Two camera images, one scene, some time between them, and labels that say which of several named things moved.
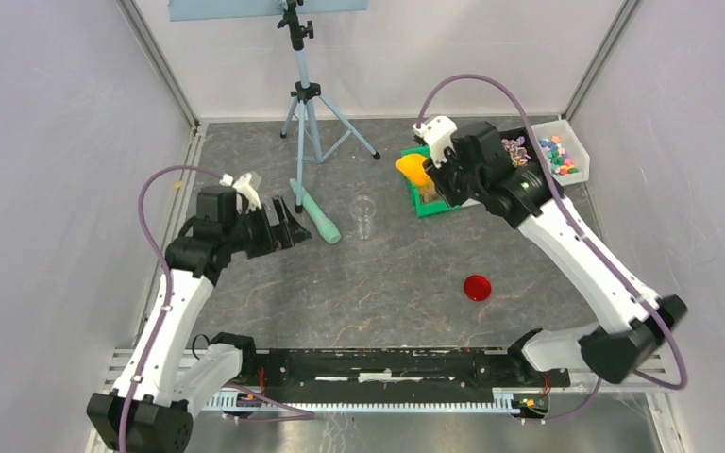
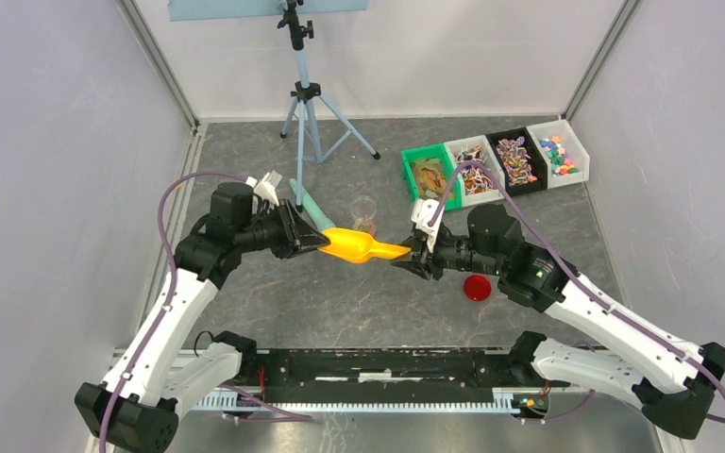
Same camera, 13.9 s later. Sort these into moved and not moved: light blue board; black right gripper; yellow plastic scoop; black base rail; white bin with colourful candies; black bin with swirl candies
Moved: yellow plastic scoop; black right gripper
Not moved: black bin with swirl candies; black base rail; white bin with colourful candies; light blue board
